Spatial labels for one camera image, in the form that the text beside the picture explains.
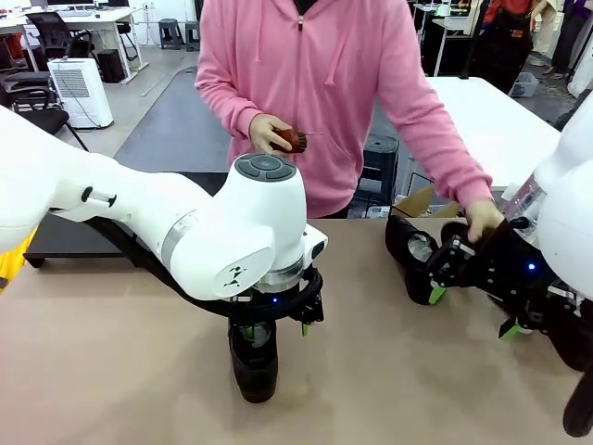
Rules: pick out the black computer tower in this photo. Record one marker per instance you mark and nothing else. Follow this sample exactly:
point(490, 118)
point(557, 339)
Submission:
point(110, 67)

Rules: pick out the grey storage bin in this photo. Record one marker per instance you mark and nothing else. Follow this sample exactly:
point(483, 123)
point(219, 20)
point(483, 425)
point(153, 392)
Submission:
point(523, 85)

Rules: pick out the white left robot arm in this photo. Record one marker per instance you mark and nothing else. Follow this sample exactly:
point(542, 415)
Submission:
point(139, 208)

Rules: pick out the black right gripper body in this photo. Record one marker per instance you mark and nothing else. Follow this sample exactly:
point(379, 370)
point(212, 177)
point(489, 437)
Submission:
point(509, 269)

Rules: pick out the person's left forearm pink sleeve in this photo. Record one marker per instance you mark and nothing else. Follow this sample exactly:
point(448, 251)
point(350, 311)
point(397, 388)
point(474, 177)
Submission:
point(449, 153)

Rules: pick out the standing person dark trousers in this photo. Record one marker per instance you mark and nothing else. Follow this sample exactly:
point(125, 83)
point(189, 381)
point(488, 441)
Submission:
point(567, 37)

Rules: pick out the yellow cloth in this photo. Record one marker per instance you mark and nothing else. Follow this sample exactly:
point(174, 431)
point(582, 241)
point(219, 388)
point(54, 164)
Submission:
point(14, 259)

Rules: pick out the person's left hand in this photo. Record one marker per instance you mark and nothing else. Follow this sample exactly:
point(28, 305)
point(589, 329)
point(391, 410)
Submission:
point(484, 220)

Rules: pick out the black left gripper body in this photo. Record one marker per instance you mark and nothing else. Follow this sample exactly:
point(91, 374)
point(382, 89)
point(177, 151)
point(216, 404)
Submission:
point(273, 302)

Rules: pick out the black mesh office chair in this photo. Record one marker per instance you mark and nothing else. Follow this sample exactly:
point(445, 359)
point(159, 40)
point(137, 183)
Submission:
point(51, 30)

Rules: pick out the small white box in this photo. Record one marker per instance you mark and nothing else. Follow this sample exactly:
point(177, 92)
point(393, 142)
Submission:
point(379, 212)

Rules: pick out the person in pink hoodie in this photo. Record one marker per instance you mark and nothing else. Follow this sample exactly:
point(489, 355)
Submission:
point(324, 92)

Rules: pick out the grey plastic stool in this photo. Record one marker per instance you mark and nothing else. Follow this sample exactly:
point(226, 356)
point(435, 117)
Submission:
point(170, 30)
point(192, 32)

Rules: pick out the large white table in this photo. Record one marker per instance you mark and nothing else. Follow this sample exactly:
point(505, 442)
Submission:
point(500, 120)

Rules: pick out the brown wooden shoe brush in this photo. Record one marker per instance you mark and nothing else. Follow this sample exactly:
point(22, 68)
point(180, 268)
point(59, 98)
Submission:
point(292, 141)

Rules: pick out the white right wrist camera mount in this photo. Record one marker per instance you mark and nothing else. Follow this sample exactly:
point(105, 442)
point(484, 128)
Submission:
point(567, 296)

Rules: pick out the person in black apron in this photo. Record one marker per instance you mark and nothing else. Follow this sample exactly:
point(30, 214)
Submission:
point(505, 41)

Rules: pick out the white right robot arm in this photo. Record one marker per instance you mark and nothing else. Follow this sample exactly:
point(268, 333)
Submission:
point(570, 208)

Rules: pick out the long white office desk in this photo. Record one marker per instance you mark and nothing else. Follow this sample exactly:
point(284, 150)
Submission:
point(92, 17)

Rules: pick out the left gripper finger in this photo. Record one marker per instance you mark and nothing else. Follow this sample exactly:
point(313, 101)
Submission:
point(314, 309)
point(250, 331)

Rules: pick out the person's right hand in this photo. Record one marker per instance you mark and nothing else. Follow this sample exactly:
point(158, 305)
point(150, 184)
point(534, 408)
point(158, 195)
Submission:
point(264, 132)

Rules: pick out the open cardboard box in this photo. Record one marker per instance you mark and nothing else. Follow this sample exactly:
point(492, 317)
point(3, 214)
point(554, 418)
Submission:
point(417, 201)

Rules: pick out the white air purifier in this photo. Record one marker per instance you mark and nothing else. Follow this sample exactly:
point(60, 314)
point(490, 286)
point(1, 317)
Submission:
point(83, 102)

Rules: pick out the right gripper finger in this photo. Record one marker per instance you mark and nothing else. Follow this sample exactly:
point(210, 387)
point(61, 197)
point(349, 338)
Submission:
point(447, 269)
point(526, 322)

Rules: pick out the person's right forearm pink sleeve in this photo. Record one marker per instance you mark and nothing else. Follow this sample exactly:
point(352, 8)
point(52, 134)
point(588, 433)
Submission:
point(222, 102)

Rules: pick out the small white workbench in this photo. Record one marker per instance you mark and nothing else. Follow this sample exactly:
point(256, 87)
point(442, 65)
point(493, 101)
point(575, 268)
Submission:
point(447, 22)

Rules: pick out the black visitor chair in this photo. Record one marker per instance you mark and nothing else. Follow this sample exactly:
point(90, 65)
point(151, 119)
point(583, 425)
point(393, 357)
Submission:
point(32, 92)

